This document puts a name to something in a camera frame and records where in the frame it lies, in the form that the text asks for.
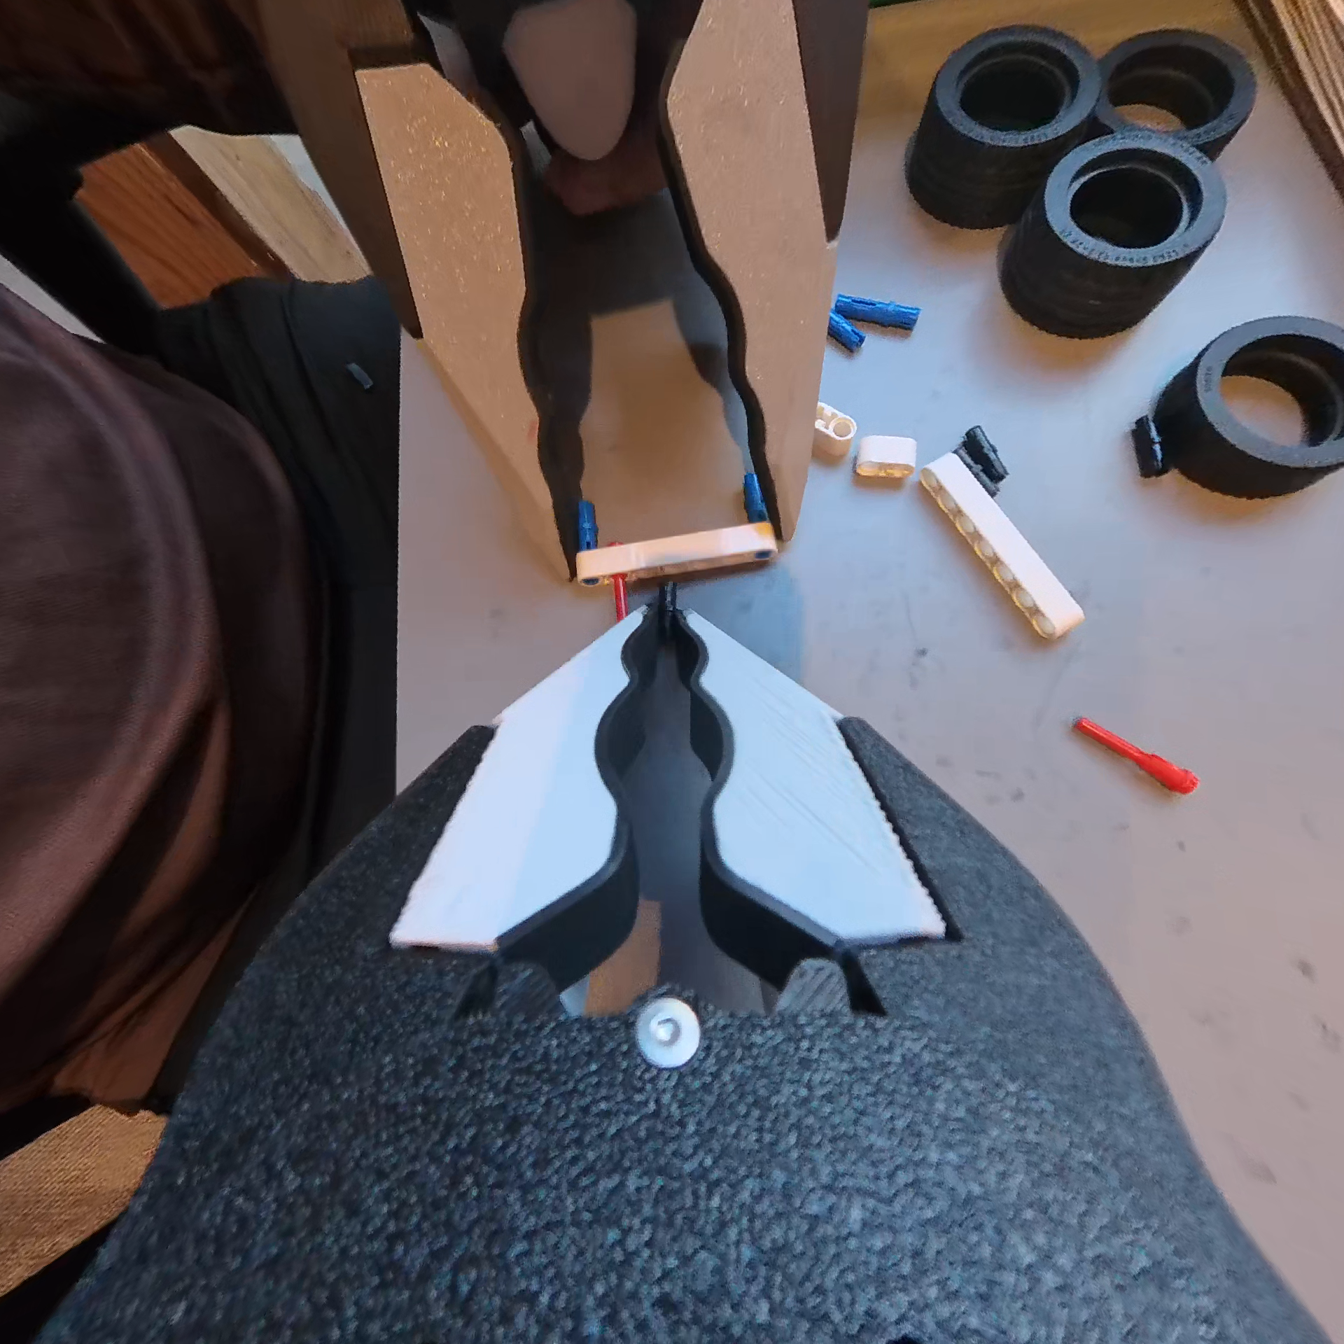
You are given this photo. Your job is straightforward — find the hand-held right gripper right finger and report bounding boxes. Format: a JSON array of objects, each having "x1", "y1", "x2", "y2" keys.
[{"x1": 670, "y1": 612, "x2": 949, "y2": 989}]

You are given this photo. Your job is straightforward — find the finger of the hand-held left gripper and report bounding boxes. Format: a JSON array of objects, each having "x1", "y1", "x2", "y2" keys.
[
  {"x1": 355, "y1": 60, "x2": 590, "y2": 578},
  {"x1": 659, "y1": 0, "x2": 842, "y2": 545}
]

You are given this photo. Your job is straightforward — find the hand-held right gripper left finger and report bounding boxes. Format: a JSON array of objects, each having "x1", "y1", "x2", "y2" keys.
[{"x1": 389, "y1": 612, "x2": 663, "y2": 993}]

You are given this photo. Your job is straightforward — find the white toy beam with pins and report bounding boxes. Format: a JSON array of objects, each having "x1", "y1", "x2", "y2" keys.
[{"x1": 575, "y1": 520, "x2": 781, "y2": 585}]

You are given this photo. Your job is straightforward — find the person's left forearm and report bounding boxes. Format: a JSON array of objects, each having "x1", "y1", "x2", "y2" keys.
[{"x1": 0, "y1": 0, "x2": 285, "y2": 137}]

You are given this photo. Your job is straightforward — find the grey desk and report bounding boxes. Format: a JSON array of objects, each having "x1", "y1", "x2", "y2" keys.
[{"x1": 398, "y1": 0, "x2": 1344, "y2": 1302}]

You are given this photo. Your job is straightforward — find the person's left hand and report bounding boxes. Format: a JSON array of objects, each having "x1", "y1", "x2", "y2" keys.
[{"x1": 541, "y1": 146, "x2": 658, "y2": 216}]

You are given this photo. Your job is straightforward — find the black rubber toy tire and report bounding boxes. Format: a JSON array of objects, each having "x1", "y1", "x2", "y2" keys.
[
  {"x1": 1093, "y1": 28, "x2": 1259, "y2": 161},
  {"x1": 1153, "y1": 315, "x2": 1344, "y2": 499},
  {"x1": 906, "y1": 25, "x2": 1103, "y2": 230},
  {"x1": 998, "y1": 136, "x2": 1229, "y2": 340}
]

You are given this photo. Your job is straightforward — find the person's black trousers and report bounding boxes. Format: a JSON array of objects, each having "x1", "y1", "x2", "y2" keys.
[{"x1": 158, "y1": 277, "x2": 404, "y2": 1104}]

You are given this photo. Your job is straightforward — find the long white toy beam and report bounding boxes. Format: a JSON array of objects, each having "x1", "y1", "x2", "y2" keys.
[{"x1": 921, "y1": 452, "x2": 1085, "y2": 638}]

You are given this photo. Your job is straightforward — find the person's brown shirt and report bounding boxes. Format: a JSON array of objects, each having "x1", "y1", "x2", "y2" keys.
[{"x1": 0, "y1": 282, "x2": 328, "y2": 1115}]

